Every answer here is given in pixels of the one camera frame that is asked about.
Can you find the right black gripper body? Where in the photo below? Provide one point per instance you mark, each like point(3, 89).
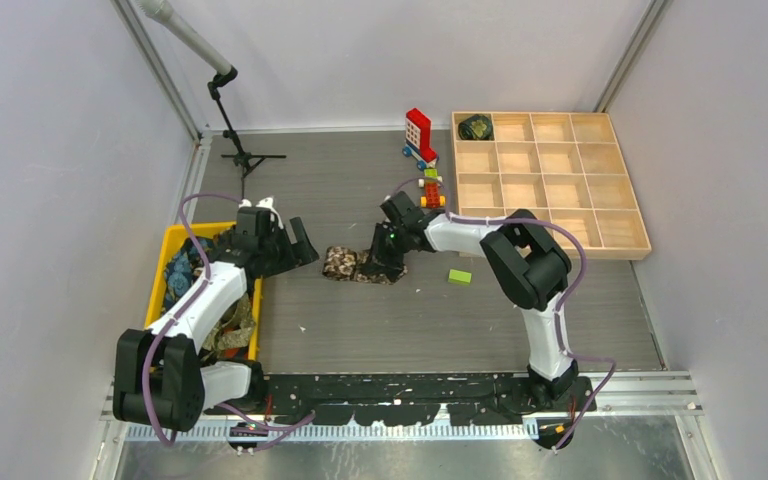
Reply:
point(391, 246)

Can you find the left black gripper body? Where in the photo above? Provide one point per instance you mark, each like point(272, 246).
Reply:
point(280, 254)

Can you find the red yellow toy block car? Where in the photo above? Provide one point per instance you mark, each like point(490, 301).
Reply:
point(431, 196)

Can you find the green toy block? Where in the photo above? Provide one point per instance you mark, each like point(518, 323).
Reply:
point(459, 277)

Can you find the brown floral tie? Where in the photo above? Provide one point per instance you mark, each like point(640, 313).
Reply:
point(344, 264)

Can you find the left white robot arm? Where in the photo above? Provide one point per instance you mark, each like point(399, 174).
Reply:
point(160, 380)

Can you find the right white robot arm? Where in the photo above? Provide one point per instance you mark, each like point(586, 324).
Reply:
point(531, 268)

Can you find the pile of ties in bin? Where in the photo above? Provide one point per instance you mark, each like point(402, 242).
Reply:
point(235, 327)

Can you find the black microphone stand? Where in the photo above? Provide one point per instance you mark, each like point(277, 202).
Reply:
point(246, 160)

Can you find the yellow plastic bin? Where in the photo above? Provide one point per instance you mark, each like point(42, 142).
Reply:
point(174, 237)

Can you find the red white toy block tower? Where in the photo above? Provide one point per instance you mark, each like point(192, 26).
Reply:
point(418, 140)

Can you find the rolled dark green tie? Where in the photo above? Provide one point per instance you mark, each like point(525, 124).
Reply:
point(477, 127)

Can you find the wooden compartment tray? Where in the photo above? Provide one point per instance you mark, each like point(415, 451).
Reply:
point(564, 167)

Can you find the grey microphone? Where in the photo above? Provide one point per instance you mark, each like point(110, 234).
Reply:
point(163, 13)

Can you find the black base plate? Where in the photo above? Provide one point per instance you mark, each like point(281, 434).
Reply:
point(466, 399)

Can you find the aluminium frame rail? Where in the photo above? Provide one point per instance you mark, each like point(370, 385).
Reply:
point(641, 393)

